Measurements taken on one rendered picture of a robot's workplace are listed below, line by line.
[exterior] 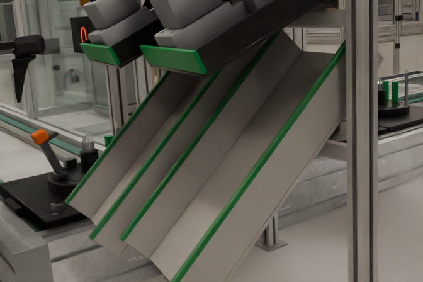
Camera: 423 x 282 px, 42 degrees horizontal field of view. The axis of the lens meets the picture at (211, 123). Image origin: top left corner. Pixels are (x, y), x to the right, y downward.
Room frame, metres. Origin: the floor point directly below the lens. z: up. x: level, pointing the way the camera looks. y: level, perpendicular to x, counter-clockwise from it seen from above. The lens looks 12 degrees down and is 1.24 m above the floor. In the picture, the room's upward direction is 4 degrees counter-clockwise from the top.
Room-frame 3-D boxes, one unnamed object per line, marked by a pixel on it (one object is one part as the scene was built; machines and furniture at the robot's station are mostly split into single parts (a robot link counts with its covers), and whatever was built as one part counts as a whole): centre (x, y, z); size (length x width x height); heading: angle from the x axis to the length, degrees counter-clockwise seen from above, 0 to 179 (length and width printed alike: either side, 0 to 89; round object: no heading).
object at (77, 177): (0.87, 0.20, 0.98); 0.14 x 0.14 x 0.02
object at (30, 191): (0.87, 0.20, 0.96); 0.24 x 0.24 x 0.02; 35
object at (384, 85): (1.30, -0.41, 1.01); 0.24 x 0.24 x 0.13; 35
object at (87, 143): (0.87, 0.20, 1.04); 0.02 x 0.02 x 0.03
